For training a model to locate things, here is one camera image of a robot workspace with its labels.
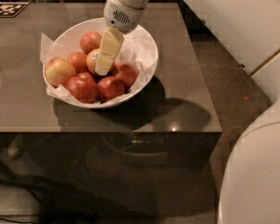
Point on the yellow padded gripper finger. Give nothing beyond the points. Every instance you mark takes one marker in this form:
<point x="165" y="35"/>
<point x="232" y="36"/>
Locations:
<point x="110" y="46"/>

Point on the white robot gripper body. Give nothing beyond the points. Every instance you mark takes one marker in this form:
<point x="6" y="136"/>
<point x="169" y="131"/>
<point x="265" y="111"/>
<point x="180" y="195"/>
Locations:
<point x="121" y="17"/>

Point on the yellow-red apple with sticker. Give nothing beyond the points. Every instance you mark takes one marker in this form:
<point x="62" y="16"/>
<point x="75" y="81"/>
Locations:
<point x="91" y="62"/>

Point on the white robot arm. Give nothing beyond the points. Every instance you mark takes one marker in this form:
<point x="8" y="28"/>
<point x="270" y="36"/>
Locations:
<point x="247" y="98"/>

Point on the red apple top back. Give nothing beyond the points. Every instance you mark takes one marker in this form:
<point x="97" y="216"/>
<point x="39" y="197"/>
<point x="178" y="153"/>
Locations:
<point x="90" y="41"/>

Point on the red apple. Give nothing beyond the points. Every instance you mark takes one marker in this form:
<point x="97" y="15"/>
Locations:
<point x="90" y="41"/>
<point x="110" y="88"/>
<point x="83" y="88"/>
<point x="79" y="61"/>
<point x="125" y="73"/>

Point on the white paper bowl liner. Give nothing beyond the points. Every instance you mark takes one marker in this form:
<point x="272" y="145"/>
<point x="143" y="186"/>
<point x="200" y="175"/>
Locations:
<point x="130" y="47"/>

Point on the red apple right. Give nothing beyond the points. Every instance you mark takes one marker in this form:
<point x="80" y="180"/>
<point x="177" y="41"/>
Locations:
<point x="125" y="73"/>

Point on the red apple middle left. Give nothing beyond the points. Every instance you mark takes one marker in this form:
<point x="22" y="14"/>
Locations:
<point x="79" y="61"/>

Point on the white ceramic bowl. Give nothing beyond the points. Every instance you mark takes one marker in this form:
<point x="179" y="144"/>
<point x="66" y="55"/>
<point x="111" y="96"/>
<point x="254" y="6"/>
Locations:
<point x="143" y="44"/>

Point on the red apple front centre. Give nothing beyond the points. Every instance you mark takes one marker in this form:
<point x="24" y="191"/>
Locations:
<point x="110" y="88"/>

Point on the red apple front left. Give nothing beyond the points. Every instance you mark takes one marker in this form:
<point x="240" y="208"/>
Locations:
<point x="83" y="88"/>

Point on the yellow-green apple far left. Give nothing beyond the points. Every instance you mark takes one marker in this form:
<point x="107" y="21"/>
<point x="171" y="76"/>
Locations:
<point x="58" y="71"/>

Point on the black white fiducial marker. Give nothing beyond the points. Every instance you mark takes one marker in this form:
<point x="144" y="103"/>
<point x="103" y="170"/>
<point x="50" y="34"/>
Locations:
<point x="12" y="9"/>

